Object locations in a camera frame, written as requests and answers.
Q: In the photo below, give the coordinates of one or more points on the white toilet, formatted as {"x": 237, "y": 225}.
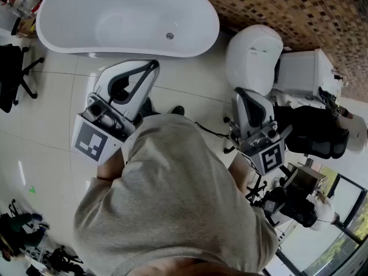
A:
{"x": 250, "y": 62}

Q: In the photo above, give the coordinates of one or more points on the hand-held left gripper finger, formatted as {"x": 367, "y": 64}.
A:
{"x": 115, "y": 68}
{"x": 145, "y": 93}

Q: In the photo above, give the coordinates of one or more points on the black mesh office chair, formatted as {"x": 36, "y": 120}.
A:
{"x": 310, "y": 131}

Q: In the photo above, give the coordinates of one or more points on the pile of dark equipment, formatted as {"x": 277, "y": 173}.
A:
{"x": 26, "y": 240}

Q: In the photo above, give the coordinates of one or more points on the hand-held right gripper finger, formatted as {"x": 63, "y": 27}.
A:
{"x": 266, "y": 111}
{"x": 239, "y": 111}

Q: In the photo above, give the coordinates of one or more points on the person's beige shirt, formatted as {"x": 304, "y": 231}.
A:
{"x": 172, "y": 197}

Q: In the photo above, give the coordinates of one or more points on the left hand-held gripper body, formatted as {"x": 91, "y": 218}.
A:
{"x": 92, "y": 142}

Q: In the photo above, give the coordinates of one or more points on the person's black shoe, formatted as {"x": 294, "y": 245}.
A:
{"x": 147, "y": 108}
{"x": 178, "y": 109}

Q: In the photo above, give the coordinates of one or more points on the person's right forearm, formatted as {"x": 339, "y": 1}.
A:
{"x": 238, "y": 171}

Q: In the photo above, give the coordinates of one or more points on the person's left forearm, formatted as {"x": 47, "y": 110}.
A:
{"x": 110, "y": 168}

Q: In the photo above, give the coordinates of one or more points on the brown wooden side table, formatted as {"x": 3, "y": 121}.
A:
{"x": 304, "y": 180}

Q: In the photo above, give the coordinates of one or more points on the person's black right shoe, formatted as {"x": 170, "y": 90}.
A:
{"x": 178, "y": 109}

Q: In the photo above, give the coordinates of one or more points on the person's black left shoe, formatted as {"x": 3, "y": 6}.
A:
{"x": 147, "y": 108}

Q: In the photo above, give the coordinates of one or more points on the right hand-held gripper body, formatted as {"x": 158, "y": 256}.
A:
{"x": 267, "y": 157}

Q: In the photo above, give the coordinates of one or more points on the white box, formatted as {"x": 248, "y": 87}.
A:
{"x": 7, "y": 22}

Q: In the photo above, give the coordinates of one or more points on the black framed window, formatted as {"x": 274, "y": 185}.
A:
{"x": 342, "y": 226}

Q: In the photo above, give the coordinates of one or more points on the white oval bathtub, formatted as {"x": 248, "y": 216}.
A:
{"x": 86, "y": 16}

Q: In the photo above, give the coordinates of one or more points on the black office chair with castors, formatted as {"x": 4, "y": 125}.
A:
{"x": 11, "y": 73}

